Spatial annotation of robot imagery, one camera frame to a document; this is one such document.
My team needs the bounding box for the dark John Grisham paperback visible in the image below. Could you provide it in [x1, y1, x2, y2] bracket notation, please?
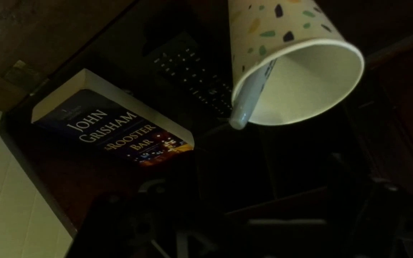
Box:
[30, 69, 195, 166]

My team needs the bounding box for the speckled white paper cup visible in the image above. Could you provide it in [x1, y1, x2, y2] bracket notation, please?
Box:
[228, 0, 364, 126]

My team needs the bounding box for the grey marker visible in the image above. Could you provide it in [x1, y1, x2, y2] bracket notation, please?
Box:
[229, 62, 274, 130]

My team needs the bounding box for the dark wooden secretary desk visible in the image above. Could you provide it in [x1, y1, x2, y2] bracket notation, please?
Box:
[0, 0, 413, 241]

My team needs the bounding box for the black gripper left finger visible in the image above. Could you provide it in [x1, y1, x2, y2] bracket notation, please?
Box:
[66, 184, 202, 258]

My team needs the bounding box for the black remote control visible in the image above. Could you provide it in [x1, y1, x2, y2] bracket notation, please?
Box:
[148, 33, 232, 118]

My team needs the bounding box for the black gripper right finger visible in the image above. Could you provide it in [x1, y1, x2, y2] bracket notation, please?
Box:
[330, 153, 413, 258]

